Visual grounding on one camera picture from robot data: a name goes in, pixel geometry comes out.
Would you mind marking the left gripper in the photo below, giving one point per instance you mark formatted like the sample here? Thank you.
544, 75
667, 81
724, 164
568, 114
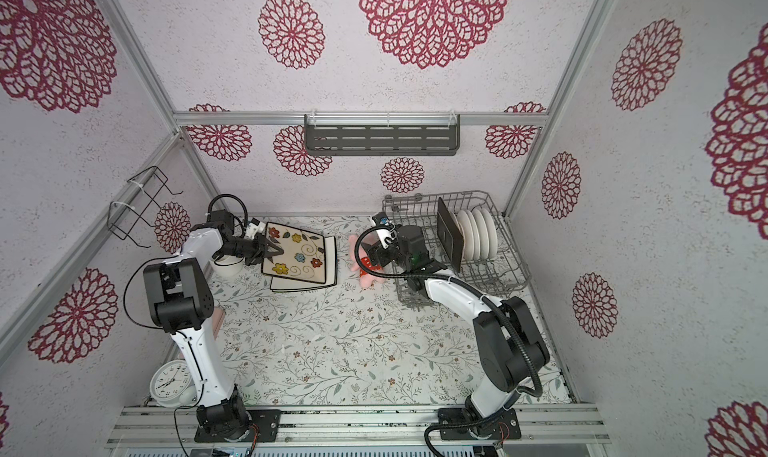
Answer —
263, 252

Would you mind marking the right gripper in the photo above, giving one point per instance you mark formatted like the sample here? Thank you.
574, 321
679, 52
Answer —
378, 252

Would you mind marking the white square plate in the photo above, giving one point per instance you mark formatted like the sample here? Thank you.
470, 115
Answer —
331, 261
290, 286

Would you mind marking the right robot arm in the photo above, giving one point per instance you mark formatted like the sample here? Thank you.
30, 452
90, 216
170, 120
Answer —
510, 345

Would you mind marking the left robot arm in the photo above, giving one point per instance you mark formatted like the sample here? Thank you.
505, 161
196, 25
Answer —
181, 304

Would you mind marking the white mug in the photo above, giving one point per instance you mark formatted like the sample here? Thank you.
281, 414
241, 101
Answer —
228, 267

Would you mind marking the white alarm clock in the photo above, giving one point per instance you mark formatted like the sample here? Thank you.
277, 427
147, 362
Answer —
172, 385

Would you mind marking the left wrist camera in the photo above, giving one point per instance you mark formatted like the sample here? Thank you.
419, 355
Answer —
253, 228

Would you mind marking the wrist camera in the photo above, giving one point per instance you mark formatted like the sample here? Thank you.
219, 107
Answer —
253, 228
385, 228

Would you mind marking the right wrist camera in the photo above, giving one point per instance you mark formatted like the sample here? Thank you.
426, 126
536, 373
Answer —
385, 228

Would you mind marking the grey wire dish rack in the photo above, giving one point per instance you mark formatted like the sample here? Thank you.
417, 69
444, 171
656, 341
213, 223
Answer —
502, 276

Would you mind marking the grey wall shelf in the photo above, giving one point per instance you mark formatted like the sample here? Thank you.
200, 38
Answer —
382, 137

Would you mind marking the black wire wall hook rack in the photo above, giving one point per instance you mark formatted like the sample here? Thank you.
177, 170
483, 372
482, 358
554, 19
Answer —
145, 190

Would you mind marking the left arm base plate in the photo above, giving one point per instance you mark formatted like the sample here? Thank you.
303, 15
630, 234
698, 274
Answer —
219, 425

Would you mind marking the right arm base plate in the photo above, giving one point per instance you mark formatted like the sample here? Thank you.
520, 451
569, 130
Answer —
458, 424

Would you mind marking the aluminium mounting rail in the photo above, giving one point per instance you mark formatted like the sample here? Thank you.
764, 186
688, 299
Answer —
367, 425

